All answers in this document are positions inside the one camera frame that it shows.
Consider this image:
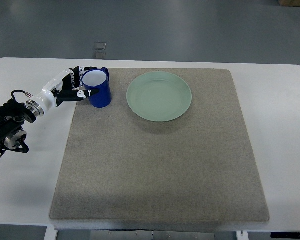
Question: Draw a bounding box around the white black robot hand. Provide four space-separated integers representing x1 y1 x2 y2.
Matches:
30 66 91 112

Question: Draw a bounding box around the blue mug white inside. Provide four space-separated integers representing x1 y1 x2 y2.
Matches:
82 67 112 108

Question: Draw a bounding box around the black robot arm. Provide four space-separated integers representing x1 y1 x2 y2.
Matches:
0 89 44 159

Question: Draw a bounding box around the metal floor socket plate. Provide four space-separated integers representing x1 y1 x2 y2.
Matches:
93 41 107 60

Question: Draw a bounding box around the light green plate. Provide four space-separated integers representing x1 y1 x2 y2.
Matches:
126 71 192 122

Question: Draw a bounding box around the grey felt mat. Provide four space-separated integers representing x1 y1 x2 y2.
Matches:
49 68 270 226

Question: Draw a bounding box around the cardboard box corner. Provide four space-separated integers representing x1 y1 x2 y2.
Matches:
278 0 300 7

